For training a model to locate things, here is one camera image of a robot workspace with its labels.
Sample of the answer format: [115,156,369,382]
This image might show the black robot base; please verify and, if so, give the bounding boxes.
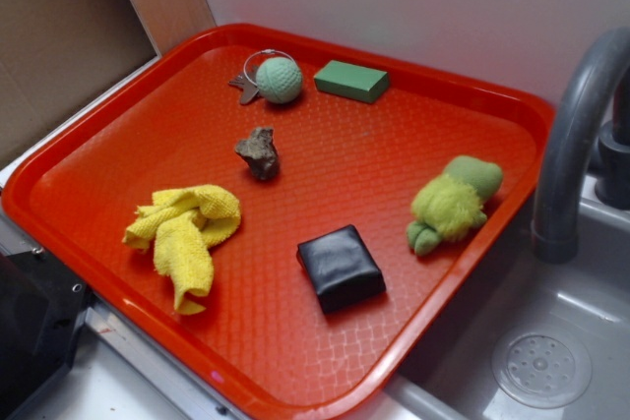
[1,252,90,419]

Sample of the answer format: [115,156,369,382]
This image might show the yellow cloth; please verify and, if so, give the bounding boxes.
[122,185,242,316]

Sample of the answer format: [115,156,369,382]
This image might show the red plastic tray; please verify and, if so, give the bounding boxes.
[2,25,554,419]

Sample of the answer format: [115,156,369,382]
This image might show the brown rock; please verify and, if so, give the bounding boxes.
[234,127,281,181]

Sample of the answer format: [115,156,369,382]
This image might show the black leather pouch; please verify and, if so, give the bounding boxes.
[297,225,386,314]

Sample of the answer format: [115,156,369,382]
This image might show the green rectangular block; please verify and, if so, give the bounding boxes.
[314,60,390,103]

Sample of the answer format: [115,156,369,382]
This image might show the green rubber ball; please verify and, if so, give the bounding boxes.
[256,57,303,104]

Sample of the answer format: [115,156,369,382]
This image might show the green plush toy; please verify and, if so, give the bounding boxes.
[406,155,503,257]

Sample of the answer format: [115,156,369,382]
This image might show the grey faucet spout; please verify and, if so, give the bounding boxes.
[532,27,629,264]

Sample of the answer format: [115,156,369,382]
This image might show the grey plastic sink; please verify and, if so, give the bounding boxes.
[386,179,629,419]

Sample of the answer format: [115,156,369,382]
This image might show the cardboard panel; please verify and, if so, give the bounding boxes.
[1,0,156,165]

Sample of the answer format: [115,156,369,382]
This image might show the dark faucet handle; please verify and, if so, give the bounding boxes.
[596,60,629,210]

